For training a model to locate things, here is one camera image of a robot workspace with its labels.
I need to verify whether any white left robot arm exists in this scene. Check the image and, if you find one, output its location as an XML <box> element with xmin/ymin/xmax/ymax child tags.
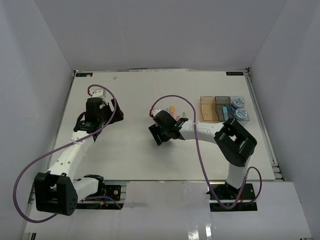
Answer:
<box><xmin>34</xmin><ymin>89</ymin><xmax>124</xmax><ymax>216</ymax></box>

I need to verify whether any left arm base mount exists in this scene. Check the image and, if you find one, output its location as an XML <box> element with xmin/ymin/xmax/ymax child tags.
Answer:
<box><xmin>76</xmin><ymin>184</ymin><xmax>125</xmax><ymax>210</ymax></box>

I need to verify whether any blue highlighter pen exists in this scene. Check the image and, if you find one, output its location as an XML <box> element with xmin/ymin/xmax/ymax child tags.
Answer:
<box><xmin>222</xmin><ymin>106</ymin><xmax>229</xmax><ymax>121</ymax></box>

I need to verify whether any blue-lidded cleaning gel jar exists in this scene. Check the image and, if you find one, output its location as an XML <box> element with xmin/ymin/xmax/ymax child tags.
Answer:
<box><xmin>231</xmin><ymin>97</ymin><xmax>245</xmax><ymax>111</ymax></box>

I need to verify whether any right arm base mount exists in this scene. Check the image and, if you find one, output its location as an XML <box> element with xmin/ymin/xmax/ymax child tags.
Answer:
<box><xmin>206</xmin><ymin>183</ymin><xmax>258</xmax><ymax>213</ymax></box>

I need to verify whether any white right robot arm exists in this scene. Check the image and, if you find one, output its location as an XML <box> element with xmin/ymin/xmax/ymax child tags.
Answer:
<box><xmin>148</xmin><ymin>109</ymin><xmax>257</xmax><ymax>200</ymax></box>

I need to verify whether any grey transparent tray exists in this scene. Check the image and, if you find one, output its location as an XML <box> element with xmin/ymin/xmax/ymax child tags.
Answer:
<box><xmin>214</xmin><ymin>96</ymin><xmax>234</xmax><ymax>122</ymax></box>

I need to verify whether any orange highlighter pen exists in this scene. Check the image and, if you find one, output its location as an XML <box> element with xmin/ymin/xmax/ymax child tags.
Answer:
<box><xmin>169</xmin><ymin>106</ymin><xmax>175</xmax><ymax>116</ymax></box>

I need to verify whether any amber transparent tray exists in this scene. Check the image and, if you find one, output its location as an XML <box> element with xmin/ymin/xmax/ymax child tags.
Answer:
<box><xmin>200</xmin><ymin>96</ymin><xmax>219</xmax><ymax>123</ymax></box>

